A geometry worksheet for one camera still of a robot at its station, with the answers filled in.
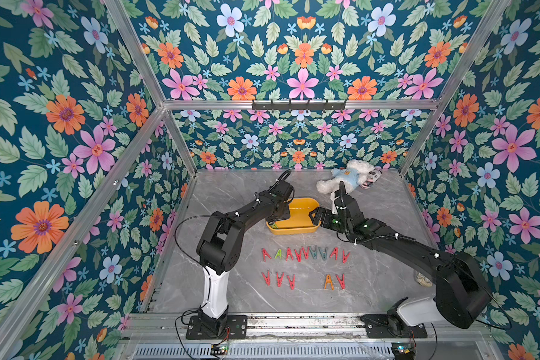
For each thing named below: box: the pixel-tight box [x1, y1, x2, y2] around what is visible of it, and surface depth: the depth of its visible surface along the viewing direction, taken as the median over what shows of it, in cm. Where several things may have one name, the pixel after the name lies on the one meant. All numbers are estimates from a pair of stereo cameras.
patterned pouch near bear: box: [358, 169, 383, 189], surface depth 113 cm
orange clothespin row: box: [324, 273, 335, 291], surface depth 85 cm
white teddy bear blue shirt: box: [316, 159, 375, 195], surface depth 110 cm
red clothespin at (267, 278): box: [261, 269, 271, 286], surface depth 86 cm
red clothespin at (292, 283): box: [286, 273, 297, 291], surface depth 84 cm
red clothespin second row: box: [335, 273, 346, 290], surface depth 85 cm
